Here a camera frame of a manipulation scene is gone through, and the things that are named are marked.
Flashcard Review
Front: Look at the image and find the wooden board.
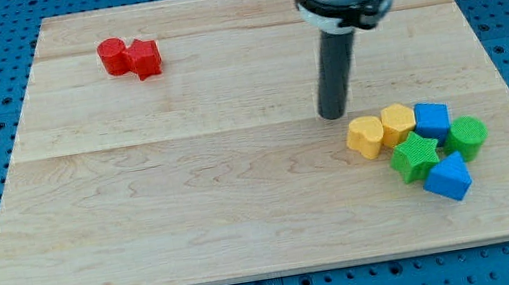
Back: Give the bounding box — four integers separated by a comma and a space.
0, 0, 509, 285

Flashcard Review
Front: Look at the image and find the yellow heart block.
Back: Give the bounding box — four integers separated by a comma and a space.
346, 115, 384, 160

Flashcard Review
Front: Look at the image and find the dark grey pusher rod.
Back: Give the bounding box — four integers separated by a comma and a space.
317, 29, 355, 120

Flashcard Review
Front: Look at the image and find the red star block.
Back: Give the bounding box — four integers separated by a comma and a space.
123, 39, 162, 80

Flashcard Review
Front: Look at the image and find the yellow hexagon block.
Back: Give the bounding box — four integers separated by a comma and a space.
380, 103, 416, 148

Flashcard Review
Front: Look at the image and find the green star block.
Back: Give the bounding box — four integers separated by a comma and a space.
390, 132, 440, 183

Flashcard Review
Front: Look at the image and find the red cylinder block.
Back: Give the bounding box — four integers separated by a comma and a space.
96, 37, 129, 76

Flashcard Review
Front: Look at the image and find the blue cube block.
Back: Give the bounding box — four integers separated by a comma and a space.
413, 103, 450, 147

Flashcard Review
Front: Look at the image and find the blue triangle block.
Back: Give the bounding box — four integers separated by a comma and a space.
424, 151, 473, 201

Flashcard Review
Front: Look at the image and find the green cylinder block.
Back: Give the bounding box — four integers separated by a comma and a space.
443, 116, 489, 162

